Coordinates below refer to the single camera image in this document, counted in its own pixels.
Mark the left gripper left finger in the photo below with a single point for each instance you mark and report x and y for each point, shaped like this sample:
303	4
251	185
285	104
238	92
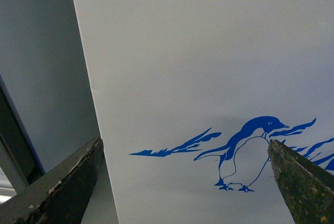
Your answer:
62	194

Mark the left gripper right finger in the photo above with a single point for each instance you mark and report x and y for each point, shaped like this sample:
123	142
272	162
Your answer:
306	188

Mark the grey cabinet beside freezer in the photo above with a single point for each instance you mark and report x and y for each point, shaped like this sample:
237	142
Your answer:
20	165

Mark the white chest freezer blue rim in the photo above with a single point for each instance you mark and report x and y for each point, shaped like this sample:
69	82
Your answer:
188	93

